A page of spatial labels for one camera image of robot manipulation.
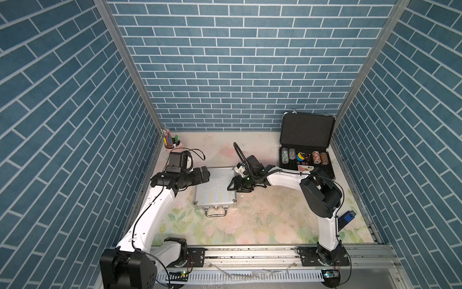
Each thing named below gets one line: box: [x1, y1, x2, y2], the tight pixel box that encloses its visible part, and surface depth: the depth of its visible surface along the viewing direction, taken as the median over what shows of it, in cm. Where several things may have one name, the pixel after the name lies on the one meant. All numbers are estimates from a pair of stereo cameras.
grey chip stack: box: [288, 148, 296, 161], surface depth 107 cm
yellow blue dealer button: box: [295, 152, 305, 162], surface depth 107 cm
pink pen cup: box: [164, 139, 185, 152], surface depth 104 cm
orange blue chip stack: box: [320, 151, 330, 165], surface depth 105 cm
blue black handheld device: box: [337, 210, 357, 232], surface depth 85 cm
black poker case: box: [278, 110, 337, 181], surface depth 107 cm
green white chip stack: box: [281, 147, 289, 165], surface depth 106 cm
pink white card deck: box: [297, 164, 315, 172], surface depth 104 cm
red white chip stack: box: [312, 150, 322, 165], surface depth 106 cm
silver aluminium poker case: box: [194, 166, 238, 218], surface depth 90 cm
